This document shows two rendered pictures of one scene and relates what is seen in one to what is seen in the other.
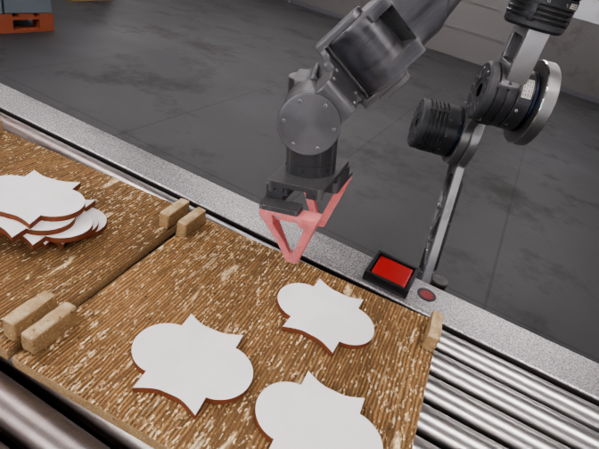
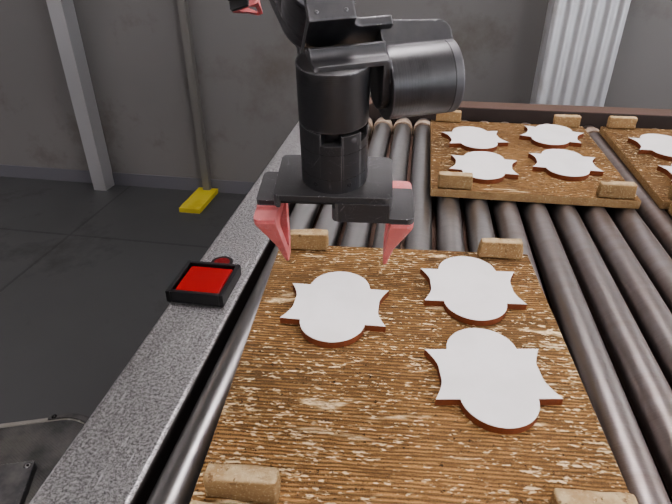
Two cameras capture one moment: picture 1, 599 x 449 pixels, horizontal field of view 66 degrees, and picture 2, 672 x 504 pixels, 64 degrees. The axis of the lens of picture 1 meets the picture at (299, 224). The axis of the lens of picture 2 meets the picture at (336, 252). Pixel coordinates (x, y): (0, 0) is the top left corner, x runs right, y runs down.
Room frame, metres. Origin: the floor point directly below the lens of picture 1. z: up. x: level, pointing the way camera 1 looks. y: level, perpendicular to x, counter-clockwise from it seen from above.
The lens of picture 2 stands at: (0.56, 0.44, 1.32)
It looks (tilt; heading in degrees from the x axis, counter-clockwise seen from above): 31 degrees down; 260
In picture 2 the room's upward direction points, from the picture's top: straight up
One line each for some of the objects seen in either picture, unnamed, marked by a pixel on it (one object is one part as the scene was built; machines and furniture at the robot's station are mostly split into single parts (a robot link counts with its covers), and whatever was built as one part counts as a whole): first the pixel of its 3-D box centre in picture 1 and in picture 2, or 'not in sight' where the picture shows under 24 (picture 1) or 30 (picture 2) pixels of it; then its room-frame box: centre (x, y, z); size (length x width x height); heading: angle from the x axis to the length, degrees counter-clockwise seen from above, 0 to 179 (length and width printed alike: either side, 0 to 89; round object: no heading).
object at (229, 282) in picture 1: (261, 340); (405, 348); (0.41, 0.01, 0.93); 0.41 x 0.35 x 0.02; 75
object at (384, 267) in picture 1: (390, 273); (205, 283); (0.63, -0.17, 0.92); 0.06 x 0.06 x 0.01; 72
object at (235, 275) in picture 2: (391, 273); (204, 282); (0.63, -0.17, 0.92); 0.08 x 0.08 x 0.02; 72
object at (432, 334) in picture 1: (433, 330); (307, 239); (0.49, -0.22, 0.95); 0.06 x 0.02 x 0.03; 165
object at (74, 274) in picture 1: (4, 213); not in sight; (0.52, 0.42, 0.93); 0.41 x 0.35 x 0.02; 76
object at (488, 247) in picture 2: not in sight; (500, 248); (0.23, -0.15, 0.95); 0.06 x 0.02 x 0.03; 165
